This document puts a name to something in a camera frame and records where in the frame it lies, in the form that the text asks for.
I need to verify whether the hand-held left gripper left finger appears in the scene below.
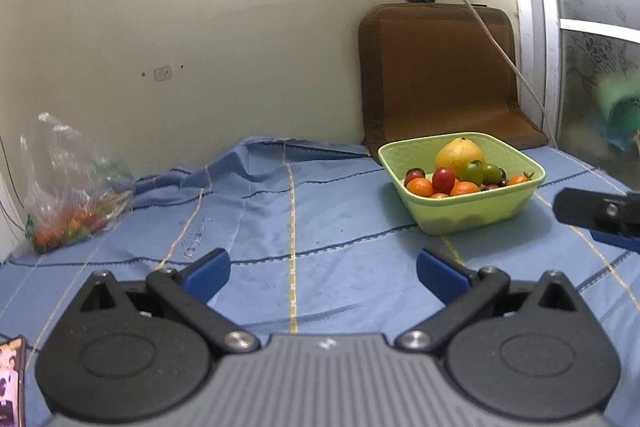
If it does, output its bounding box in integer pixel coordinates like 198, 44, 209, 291
75, 246, 261, 354

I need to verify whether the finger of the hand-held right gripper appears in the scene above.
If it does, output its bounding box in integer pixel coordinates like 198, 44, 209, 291
590, 230, 640, 254
552, 187, 640, 238

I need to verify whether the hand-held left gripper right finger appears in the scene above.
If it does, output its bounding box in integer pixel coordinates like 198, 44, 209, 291
394, 248, 583, 354

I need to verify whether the light green plastic basin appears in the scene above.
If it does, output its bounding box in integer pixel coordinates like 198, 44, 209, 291
377, 132, 547, 236

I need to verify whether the red cherry tomato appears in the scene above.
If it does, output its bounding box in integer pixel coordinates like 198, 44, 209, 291
431, 167, 456, 195

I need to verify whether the large yellow citrus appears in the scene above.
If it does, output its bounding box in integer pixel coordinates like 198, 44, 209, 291
435, 137, 487, 180

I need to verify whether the blurred green container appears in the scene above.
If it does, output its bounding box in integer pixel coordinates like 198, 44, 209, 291
597, 74, 640, 152

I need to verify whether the blue striped blanket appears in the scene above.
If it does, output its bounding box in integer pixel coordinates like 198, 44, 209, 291
0, 136, 640, 427

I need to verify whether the clear plastic bag of produce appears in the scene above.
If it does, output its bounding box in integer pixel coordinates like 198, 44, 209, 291
20, 112, 136, 254

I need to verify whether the brown woven seat cushion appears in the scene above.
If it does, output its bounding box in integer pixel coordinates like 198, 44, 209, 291
357, 3, 550, 152

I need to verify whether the printed booklet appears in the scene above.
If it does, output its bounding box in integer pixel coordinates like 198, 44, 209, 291
0, 334, 27, 427

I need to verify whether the white window frame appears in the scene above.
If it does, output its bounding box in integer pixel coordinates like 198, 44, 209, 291
512, 0, 640, 148

